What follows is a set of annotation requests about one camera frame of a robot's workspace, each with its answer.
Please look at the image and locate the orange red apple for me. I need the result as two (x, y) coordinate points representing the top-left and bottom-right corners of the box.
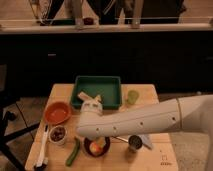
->
(89, 142), (103, 156)

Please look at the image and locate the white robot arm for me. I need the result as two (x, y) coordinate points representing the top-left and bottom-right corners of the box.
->
(76, 95), (213, 171)

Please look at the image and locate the dark brown bowl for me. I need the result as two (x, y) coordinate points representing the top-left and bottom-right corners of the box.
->
(84, 137), (110, 157)

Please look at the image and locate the red orange bowl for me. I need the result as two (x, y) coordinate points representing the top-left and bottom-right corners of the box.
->
(44, 101), (72, 125)

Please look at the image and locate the green plastic tray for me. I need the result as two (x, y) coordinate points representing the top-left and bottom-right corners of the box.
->
(70, 76), (122, 110)

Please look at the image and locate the small beige piece in tray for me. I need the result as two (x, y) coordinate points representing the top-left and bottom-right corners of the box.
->
(95, 94), (102, 101)

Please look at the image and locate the beige block in tray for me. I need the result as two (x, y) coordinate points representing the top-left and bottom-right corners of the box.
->
(77, 92), (92, 101)

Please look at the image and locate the green plastic cup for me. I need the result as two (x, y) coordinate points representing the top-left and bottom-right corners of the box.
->
(127, 90), (139, 105)

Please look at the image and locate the metal measuring cup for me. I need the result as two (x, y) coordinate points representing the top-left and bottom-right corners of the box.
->
(116, 135), (143, 153)

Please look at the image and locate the green cucumber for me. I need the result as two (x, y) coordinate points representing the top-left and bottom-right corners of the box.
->
(65, 137), (80, 167)

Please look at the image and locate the grey folded cloth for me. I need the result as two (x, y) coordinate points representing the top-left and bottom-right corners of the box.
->
(141, 134), (153, 150)

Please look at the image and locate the white cup with dark food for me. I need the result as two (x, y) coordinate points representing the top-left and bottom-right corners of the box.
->
(49, 125), (67, 145)

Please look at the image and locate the wooden table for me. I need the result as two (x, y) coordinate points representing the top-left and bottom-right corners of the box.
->
(25, 84), (179, 171)

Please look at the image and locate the white dish brush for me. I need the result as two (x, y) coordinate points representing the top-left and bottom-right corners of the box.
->
(35, 125), (49, 168)

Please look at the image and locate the black chair frame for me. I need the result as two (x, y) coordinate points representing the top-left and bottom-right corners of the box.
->
(0, 64), (41, 171)

